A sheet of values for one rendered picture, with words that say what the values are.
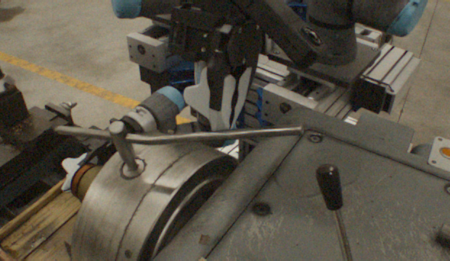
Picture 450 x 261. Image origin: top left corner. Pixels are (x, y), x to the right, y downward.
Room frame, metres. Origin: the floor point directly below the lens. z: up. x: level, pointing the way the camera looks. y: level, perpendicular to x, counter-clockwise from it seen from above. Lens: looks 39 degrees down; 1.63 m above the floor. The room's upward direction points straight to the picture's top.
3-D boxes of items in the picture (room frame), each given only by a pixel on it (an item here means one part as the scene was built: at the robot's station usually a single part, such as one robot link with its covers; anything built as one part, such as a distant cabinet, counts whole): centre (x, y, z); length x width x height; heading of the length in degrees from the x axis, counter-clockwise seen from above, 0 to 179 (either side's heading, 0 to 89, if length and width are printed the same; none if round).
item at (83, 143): (0.65, 0.25, 1.08); 0.12 x 0.09 x 0.08; 147
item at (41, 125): (0.81, 0.56, 0.99); 0.20 x 0.10 x 0.05; 58
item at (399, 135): (0.47, -0.24, 1.24); 0.09 x 0.08 x 0.03; 58
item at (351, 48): (0.92, -0.26, 1.21); 0.15 x 0.15 x 0.10
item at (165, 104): (0.78, 0.16, 1.08); 0.11 x 0.08 x 0.09; 147
